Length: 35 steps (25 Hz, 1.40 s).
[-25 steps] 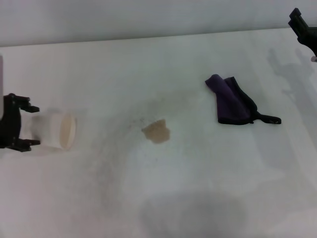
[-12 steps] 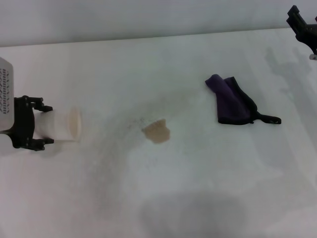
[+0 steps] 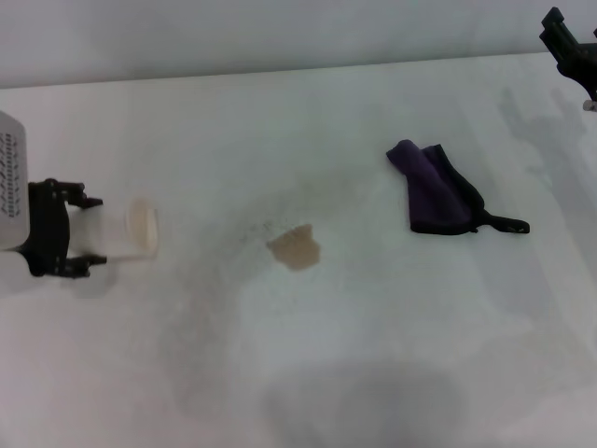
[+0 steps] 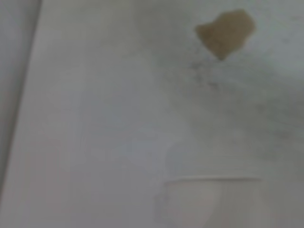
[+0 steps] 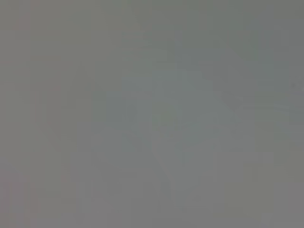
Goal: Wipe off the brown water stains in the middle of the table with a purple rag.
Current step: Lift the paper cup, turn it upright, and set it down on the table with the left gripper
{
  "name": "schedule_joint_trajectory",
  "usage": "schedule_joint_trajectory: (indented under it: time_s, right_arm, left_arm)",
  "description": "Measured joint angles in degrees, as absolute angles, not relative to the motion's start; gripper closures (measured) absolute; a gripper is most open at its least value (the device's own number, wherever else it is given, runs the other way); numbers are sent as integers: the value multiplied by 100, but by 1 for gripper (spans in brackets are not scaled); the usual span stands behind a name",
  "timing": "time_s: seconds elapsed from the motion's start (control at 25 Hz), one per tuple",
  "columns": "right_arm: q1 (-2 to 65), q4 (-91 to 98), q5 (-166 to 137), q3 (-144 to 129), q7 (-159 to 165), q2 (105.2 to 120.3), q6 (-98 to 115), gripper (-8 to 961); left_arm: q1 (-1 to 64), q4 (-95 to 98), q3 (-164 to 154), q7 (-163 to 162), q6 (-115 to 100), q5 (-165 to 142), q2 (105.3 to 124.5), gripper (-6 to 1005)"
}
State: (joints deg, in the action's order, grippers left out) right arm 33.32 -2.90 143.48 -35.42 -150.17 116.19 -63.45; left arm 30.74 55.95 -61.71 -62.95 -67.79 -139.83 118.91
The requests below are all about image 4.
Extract white paper cup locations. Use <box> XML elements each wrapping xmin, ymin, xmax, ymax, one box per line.
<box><xmin>153</xmin><ymin>135</ymin><xmax>264</xmax><ymax>228</ymax></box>

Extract brown water stain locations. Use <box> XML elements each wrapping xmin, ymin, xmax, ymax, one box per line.
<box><xmin>194</xmin><ymin>9</ymin><xmax>257</xmax><ymax>61</ymax></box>

